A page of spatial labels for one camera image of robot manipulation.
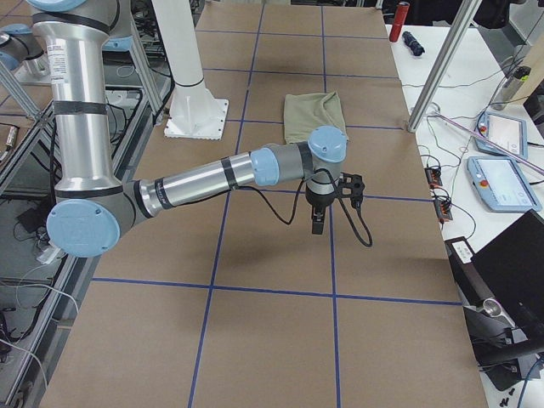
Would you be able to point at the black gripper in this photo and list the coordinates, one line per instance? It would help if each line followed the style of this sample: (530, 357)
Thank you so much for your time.
(317, 201)

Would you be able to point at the olive green long-sleeve shirt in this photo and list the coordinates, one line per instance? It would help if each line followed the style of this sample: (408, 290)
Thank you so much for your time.
(304, 113)

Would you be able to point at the spare grey robot arm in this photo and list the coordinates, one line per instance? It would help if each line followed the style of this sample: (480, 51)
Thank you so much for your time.
(19, 47)

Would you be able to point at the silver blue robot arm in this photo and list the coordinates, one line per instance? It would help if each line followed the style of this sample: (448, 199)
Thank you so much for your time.
(94, 209)

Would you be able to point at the brown paper table cover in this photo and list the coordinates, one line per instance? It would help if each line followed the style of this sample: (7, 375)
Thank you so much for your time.
(220, 304)

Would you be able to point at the orange black connector board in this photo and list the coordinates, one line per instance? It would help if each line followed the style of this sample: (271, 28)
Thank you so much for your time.
(441, 198)

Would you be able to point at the black box with label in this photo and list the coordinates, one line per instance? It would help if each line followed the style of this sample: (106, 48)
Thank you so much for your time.
(472, 285)

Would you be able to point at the lower teach pendant tablet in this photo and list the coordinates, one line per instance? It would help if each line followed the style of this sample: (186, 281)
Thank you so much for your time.
(501, 185)

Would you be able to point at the teach pendant tablet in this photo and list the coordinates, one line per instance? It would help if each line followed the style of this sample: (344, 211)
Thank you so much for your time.
(507, 132)
(501, 185)

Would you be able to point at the dark blue folded cloth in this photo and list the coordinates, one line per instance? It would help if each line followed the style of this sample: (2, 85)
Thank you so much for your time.
(412, 44)

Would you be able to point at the black monitor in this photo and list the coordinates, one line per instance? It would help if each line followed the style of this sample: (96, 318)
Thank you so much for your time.
(511, 265)

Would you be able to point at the upper teach pendant tablet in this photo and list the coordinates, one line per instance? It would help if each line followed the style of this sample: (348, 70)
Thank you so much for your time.
(507, 132)

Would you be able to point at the red cylindrical bottle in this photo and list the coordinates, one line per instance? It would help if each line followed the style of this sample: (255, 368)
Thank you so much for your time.
(400, 14)

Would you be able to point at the white power strip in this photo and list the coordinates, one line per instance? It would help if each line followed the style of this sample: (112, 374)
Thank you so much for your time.
(48, 254)

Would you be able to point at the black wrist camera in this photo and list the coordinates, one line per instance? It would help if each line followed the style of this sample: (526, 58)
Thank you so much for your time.
(352, 187)

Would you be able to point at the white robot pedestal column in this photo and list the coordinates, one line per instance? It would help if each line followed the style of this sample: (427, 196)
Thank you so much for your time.
(193, 113)

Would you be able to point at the aluminium frame post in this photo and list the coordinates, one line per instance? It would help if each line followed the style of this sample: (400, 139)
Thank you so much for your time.
(456, 33)

